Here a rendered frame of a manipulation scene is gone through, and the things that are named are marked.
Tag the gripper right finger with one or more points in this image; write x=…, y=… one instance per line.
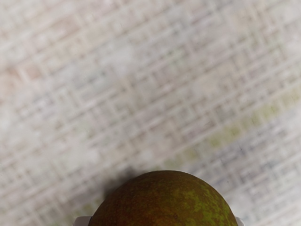
x=240, y=222

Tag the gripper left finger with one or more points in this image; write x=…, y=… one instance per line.
x=82, y=221

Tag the brown green round fruit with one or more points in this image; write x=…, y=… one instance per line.
x=162, y=202

